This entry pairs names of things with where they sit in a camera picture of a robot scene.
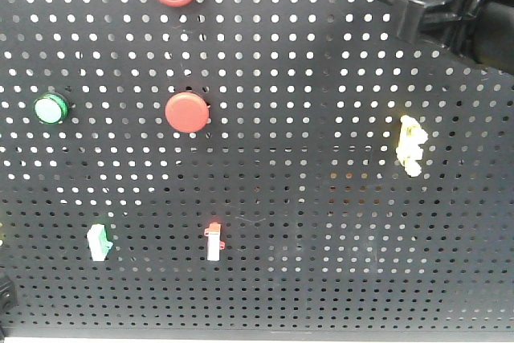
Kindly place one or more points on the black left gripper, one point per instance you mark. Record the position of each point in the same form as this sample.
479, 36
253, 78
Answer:
8, 296

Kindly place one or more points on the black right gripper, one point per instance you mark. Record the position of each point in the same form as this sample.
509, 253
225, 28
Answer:
479, 30

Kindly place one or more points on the green push button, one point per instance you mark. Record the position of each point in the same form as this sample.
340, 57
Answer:
51, 108

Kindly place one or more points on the lower red push button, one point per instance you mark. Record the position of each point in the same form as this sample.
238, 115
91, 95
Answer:
187, 112

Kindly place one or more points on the black perforated pegboard panel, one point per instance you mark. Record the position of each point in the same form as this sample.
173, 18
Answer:
326, 236

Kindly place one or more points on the white green-tipped rocker switch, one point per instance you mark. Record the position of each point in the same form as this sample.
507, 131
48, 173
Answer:
98, 243

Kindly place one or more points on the yellow toggle switch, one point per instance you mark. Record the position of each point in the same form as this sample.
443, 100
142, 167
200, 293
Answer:
409, 151

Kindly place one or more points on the white red-tipped rocker switch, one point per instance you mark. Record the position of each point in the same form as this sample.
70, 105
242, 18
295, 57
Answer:
214, 243

